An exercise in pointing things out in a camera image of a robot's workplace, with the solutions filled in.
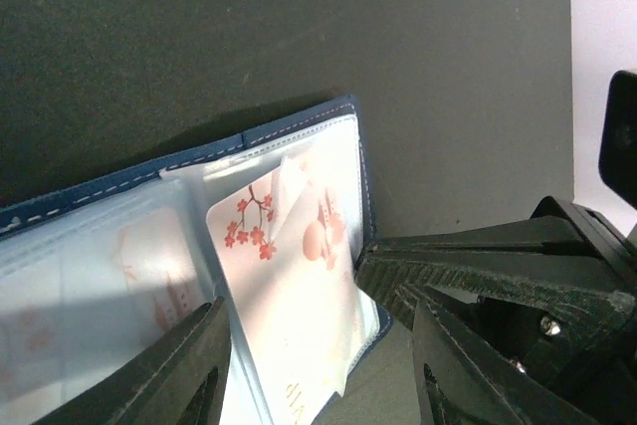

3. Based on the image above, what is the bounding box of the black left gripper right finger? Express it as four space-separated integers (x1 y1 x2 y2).
412 299 596 424

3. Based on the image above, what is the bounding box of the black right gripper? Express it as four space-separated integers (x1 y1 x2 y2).
355 196 636 424

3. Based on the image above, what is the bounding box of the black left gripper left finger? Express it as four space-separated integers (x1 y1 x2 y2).
38 298 231 424

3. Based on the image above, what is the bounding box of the blue leather card holder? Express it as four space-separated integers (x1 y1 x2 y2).
1 96 390 424

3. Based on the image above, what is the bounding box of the white cherry blossom card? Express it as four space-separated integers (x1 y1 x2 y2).
207 167 366 424

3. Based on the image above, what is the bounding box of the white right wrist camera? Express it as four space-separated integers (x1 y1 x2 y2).
598 70 636 209

